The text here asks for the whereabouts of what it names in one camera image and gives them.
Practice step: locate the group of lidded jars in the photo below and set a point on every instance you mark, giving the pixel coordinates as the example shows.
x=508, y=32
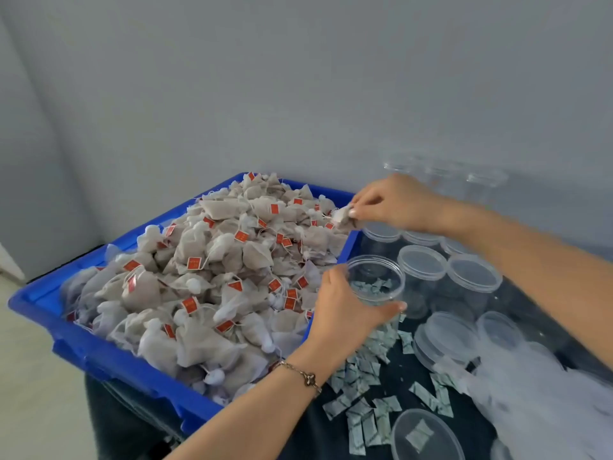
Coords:
x=431, y=263

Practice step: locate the person's left hand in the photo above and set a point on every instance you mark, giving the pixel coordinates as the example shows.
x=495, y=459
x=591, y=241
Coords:
x=340, y=316

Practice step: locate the pile of tea bags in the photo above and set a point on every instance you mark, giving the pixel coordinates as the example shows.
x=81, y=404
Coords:
x=211, y=273

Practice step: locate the white mesh tea bag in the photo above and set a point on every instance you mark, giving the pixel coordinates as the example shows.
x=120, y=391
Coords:
x=341, y=214

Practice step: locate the person's right hand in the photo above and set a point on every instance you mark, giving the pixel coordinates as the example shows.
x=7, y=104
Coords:
x=402, y=201

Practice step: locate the clear jar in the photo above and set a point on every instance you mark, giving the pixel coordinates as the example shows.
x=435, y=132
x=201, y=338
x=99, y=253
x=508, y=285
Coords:
x=375, y=275

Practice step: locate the pile of green desiccant packets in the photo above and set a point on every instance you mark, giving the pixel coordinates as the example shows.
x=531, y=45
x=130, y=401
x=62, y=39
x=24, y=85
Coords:
x=369, y=397

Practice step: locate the blue plastic tray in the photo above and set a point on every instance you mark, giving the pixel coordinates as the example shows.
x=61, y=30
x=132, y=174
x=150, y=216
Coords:
x=57, y=330

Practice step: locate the pile of white label papers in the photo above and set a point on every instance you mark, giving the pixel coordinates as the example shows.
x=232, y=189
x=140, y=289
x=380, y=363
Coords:
x=536, y=397

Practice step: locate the person's right forearm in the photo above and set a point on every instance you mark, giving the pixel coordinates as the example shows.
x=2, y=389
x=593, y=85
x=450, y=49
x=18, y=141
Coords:
x=536, y=273

